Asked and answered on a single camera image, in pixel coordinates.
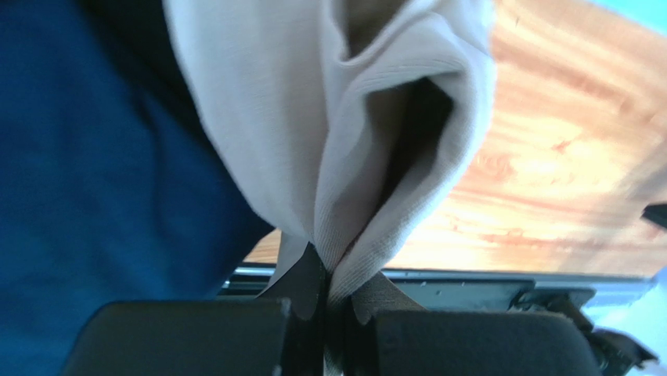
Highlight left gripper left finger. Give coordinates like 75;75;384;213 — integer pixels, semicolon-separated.
62;246;328;375

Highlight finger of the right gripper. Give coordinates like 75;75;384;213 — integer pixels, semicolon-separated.
641;203;667;230

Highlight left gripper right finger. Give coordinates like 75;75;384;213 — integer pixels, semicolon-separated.
328;273;601;375

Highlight beige t shirt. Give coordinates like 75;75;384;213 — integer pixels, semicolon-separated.
162;0;497;309

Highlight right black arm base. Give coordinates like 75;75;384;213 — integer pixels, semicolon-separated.
509;289;659;375

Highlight teal cutting board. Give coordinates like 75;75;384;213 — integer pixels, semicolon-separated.
591;0;667;36

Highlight navy folded shirt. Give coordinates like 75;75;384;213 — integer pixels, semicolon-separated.
1;1;272;375

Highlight aluminium rail frame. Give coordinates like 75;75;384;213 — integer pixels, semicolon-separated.
218;265;667;376

